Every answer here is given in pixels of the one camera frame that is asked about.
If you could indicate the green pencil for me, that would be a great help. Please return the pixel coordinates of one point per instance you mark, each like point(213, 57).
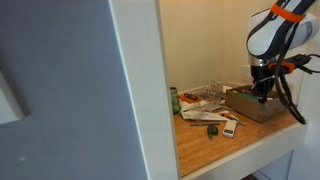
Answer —
point(246, 96)

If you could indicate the grey door panel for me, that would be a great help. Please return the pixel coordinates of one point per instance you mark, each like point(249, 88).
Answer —
point(66, 83)

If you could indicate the dark grey pencil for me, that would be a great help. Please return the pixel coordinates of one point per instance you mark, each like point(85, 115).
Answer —
point(205, 124)

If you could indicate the grey marker orange cap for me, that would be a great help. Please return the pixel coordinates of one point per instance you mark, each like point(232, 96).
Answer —
point(227, 115)

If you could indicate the white pencil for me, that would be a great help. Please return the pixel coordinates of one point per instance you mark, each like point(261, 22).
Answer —
point(239, 121)

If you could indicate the white remote control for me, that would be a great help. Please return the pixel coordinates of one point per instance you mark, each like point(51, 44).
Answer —
point(230, 128)

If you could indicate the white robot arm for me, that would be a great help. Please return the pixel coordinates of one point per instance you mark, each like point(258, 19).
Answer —
point(276, 30)

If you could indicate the orange black tool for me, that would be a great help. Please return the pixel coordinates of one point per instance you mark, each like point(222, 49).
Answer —
point(189, 98)

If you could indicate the dark green glossy object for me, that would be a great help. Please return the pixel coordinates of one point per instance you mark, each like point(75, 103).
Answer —
point(212, 130)

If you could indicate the white door frame post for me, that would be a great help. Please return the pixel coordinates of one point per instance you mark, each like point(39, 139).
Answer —
point(143, 83)

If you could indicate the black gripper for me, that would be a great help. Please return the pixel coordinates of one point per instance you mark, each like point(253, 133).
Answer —
point(261, 78)

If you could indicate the black orange wrist camera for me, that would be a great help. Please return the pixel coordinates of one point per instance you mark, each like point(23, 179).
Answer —
point(286, 65)

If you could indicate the white envelope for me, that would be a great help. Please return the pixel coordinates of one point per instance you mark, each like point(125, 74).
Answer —
point(203, 116)

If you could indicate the brown cardboard box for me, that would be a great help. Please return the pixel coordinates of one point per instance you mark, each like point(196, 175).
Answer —
point(246, 108)

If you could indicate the white paper stack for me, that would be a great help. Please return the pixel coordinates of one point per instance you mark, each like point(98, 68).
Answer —
point(195, 105)

